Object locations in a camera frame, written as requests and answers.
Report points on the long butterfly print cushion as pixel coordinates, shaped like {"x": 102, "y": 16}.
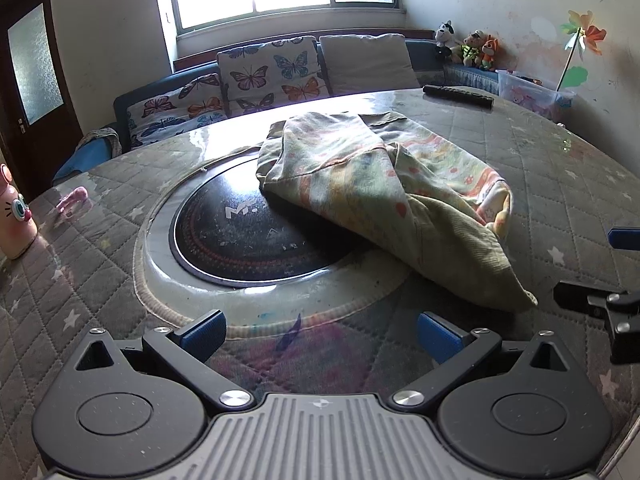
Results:
{"x": 175, "y": 110}

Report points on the square butterfly print cushion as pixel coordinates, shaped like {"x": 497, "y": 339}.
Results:
{"x": 272, "y": 75}

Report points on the black and white plush toy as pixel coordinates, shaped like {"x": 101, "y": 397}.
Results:
{"x": 445, "y": 37}

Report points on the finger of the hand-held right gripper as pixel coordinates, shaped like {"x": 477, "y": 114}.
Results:
{"x": 625, "y": 238}
{"x": 575, "y": 296}

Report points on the orange fox plush toy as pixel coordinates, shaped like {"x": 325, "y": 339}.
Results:
{"x": 489, "y": 54}

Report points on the colourful pinwheel toy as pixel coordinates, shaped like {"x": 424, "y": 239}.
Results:
{"x": 587, "y": 35}

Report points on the blue cloth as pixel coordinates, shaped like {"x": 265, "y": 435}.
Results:
{"x": 82, "y": 160}

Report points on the clear plastic storage box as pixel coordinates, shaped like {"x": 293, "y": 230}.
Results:
{"x": 530, "y": 95}

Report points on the dark wooden door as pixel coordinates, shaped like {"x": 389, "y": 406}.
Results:
{"x": 20, "y": 135}

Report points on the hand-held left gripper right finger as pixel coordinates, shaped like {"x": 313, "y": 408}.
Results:
{"x": 437, "y": 337}

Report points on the plain grey cushion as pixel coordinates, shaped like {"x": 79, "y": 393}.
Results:
{"x": 367, "y": 62}

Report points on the patterned yellow green garment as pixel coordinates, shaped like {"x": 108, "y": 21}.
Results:
{"x": 380, "y": 185}

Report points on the pink scrunchie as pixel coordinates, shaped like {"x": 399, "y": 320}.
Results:
{"x": 72, "y": 200}

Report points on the round black induction cooktop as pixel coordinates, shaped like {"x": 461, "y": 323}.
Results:
{"x": 235, "y": 240}

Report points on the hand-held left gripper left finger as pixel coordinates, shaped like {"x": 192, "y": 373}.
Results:
{"x": 202, "y": 335}

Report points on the pink cat face bottle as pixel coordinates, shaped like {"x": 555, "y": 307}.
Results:
{"x": 15, "y": 215}

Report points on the blue sofa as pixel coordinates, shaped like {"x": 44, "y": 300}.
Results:
{"x": 430, "y": 55}

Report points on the black remote control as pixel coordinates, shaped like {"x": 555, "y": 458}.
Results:
{"x": 457, "y": 95}

